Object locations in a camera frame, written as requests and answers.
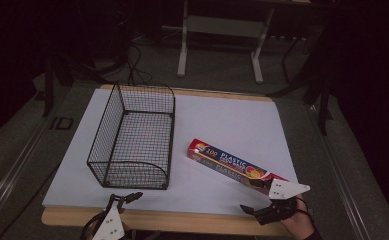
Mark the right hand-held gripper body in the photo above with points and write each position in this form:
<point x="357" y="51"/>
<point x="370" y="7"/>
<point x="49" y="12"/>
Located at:
<point x="283" y="196"/>

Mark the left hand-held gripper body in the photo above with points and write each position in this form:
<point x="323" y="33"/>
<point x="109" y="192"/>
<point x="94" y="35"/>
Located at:
<point x="110" y="226"/>

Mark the red and blue plastic wrap box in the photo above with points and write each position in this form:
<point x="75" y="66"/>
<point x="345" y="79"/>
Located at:
<point x="227" y="162"/>

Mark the person's left hand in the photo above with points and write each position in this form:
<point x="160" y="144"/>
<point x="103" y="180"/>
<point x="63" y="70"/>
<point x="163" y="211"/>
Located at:
<point x="124" y="227"/>

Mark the person's right hand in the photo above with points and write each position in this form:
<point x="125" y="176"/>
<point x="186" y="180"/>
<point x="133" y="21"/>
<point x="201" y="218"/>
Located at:
<point x="298" y="225"/>

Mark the white table mat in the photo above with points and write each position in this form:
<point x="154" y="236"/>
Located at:
<point x="222" y="123"/>

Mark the black floor socket plate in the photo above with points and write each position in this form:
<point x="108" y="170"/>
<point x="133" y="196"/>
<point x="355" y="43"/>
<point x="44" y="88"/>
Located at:
<point x="62" y="123"/>

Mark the black metal stand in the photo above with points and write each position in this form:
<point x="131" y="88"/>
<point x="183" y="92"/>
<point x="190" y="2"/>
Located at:
<point x="318" y="86"/>
<point x="48" y="86"/>

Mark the grey metal floor rail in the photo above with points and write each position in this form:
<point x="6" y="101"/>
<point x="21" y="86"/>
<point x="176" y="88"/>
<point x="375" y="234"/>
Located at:
<point x="12" y="173"/>
<point x="342" y="173"/>

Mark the white metal desk frame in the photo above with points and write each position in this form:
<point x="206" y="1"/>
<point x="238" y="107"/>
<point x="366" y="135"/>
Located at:
<point x="222" y="26"/>

